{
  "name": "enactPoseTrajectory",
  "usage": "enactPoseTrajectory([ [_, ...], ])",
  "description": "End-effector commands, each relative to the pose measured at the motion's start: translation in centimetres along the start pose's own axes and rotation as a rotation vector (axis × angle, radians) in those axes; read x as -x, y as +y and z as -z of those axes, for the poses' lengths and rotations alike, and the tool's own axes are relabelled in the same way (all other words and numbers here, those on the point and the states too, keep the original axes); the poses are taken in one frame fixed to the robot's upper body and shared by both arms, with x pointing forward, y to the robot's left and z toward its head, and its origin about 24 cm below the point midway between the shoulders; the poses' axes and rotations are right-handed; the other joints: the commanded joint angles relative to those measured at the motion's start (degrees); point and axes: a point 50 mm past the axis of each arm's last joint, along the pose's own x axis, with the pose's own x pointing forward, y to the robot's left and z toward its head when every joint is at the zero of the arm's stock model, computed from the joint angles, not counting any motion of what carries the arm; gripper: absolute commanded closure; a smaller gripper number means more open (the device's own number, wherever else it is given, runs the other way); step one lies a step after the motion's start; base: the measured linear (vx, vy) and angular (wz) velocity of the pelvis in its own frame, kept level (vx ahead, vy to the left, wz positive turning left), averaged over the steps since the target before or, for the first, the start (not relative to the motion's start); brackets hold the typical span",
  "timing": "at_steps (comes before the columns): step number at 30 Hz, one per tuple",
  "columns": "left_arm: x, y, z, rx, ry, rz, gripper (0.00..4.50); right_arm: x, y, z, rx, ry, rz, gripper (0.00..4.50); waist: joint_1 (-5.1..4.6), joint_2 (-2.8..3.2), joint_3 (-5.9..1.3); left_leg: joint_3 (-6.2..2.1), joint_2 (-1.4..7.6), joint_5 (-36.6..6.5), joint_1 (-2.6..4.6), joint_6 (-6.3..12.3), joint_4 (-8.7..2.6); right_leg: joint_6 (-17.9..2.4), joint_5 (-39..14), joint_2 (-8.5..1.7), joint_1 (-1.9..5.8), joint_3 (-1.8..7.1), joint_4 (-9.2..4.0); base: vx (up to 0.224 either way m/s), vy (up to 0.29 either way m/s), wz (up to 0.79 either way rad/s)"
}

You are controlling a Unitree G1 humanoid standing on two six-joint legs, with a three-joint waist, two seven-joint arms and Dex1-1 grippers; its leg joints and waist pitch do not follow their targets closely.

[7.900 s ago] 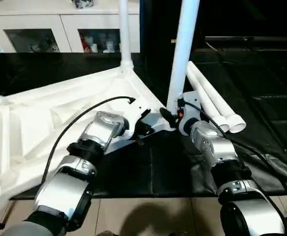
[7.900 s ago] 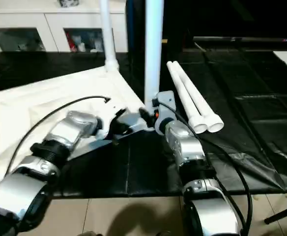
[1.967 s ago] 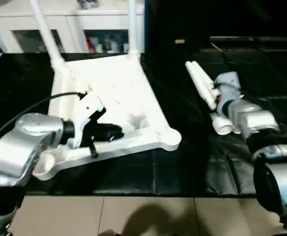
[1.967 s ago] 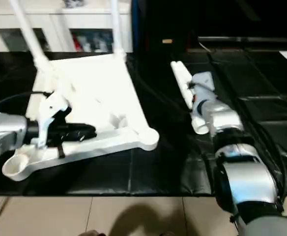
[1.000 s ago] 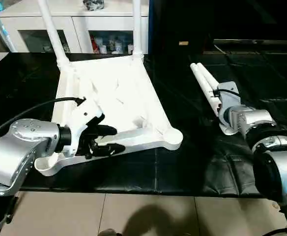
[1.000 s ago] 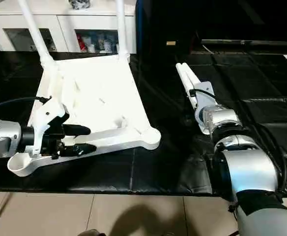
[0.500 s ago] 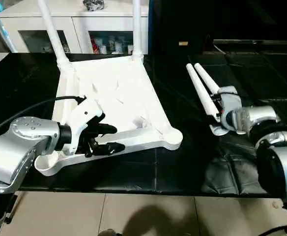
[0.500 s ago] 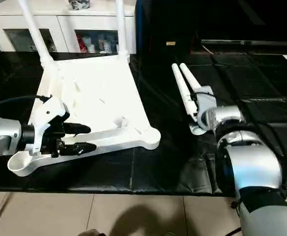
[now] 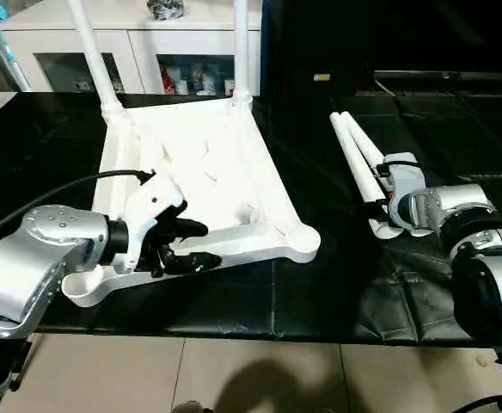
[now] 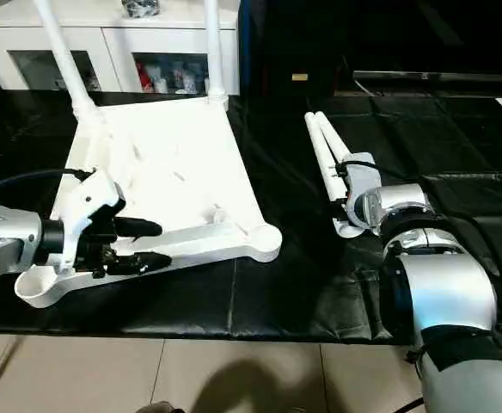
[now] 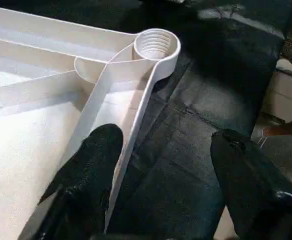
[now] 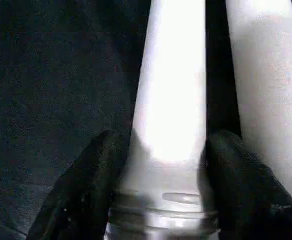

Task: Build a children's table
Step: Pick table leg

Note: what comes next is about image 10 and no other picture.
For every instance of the long black bar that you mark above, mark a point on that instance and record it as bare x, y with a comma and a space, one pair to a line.
440, 77

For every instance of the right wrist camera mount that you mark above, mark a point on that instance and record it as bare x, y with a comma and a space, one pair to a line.
363, 194

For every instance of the small red bottle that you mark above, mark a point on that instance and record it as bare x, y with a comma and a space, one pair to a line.
143, 79

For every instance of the white glass-door cabinet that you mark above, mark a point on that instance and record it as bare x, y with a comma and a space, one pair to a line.
105, 43

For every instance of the black work mat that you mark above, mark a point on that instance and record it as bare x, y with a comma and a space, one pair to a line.
320, 284

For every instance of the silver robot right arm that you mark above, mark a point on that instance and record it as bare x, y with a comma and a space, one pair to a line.
440, 292

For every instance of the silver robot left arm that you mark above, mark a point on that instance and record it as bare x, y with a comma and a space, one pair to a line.
6, 241

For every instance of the silver crumpled object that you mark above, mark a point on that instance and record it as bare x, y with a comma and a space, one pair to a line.
141, 7

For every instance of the white plastic table leg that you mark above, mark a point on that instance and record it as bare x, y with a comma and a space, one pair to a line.
62, 52
320, 151
213, 52
330, 133

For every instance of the small tan tag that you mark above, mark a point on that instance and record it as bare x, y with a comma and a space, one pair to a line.
299, 77

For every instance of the white compartment tray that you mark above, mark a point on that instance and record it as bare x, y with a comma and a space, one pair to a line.
165, 155

